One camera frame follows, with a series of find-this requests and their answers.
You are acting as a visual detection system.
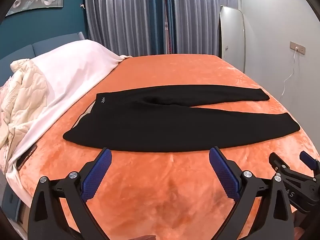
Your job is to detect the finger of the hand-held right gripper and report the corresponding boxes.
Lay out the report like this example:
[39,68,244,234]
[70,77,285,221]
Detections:
[269,152,294,180]
[299,151,320,178]

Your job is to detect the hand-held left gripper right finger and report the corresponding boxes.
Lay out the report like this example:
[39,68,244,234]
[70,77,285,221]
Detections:
[209,146,294,240]

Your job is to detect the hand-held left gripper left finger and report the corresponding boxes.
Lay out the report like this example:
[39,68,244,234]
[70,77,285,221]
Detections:
[29,148,113,240]

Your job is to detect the black pants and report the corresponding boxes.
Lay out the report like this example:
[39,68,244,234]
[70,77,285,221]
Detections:
[62,84,300,153]

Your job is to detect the orange plush blanket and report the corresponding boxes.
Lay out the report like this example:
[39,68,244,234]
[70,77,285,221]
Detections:
[19,54,320,240]

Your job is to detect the dark smartphone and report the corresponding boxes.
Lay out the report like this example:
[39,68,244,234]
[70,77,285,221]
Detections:
[16,144,38,171]

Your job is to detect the white blanket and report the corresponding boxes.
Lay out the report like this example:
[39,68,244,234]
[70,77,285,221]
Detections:
[5,39,130,193]

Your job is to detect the cream quilted comforter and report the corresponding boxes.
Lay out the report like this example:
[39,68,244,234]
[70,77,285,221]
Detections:
[0,58,50,168]

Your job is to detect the standing mirror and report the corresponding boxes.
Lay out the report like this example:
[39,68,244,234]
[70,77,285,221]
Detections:
[219,5,247,72]

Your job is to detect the blue padded headboard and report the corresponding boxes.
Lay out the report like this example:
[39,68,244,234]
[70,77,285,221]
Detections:
[0,32,87,78]

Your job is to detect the grey curtain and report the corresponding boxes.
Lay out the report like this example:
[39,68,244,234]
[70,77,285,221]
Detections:
[84,0,160,58]
[172,0,240,55]

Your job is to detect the blue curtain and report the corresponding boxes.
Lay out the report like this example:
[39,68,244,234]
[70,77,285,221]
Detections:
[150,0,177,55]

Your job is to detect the white charging cable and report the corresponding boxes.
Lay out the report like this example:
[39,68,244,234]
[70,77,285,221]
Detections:
[281,45,299,97]

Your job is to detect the beige wall socket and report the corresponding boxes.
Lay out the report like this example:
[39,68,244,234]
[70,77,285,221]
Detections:
[290,41,307,55]

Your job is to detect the silver wall art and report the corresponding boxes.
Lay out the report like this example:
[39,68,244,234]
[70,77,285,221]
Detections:
[5,0,67,18]

